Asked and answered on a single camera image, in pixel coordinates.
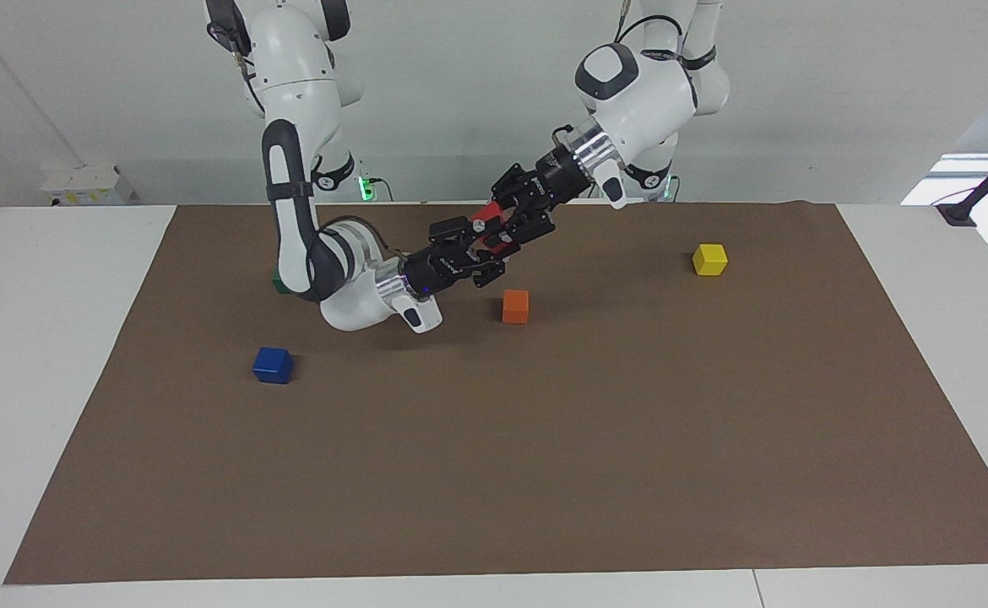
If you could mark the orange wooden block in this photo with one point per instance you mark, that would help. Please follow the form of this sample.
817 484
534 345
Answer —
515 306

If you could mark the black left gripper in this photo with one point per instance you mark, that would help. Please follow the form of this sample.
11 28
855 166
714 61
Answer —
555 179

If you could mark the blue wooden block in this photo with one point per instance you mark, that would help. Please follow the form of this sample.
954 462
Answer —
273 366

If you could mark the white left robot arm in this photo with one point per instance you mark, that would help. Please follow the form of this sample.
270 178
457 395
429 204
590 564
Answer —
637 84

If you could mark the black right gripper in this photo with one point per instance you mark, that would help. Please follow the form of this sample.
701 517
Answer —
436 268

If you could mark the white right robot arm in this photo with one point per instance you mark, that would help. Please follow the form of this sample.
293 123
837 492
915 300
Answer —
291 59

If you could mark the brown paper mat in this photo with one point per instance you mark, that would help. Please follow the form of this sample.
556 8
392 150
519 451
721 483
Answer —
502 456

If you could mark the green wooden block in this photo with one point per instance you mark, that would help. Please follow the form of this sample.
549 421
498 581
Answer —
276 285

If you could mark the white box with yellow label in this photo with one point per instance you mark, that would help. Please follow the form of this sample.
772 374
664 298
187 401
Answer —
84 187

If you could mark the red wooden block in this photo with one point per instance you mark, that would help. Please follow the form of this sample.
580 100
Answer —
487 209

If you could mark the yellow wooden block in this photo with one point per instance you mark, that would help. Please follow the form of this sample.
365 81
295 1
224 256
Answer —
710 260

